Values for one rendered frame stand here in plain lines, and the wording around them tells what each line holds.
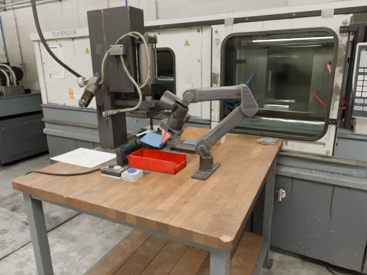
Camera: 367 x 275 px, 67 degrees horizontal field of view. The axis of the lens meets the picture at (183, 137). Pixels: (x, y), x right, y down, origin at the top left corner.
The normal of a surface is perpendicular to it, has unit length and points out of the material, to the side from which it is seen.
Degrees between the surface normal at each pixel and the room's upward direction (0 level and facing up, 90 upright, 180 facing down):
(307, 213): 90
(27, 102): 90
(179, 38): 90
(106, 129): 90
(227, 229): 0
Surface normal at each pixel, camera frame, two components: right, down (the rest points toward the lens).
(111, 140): -0.43, 0.25
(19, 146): 0.87, 0.12
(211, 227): -0.01, -0.96
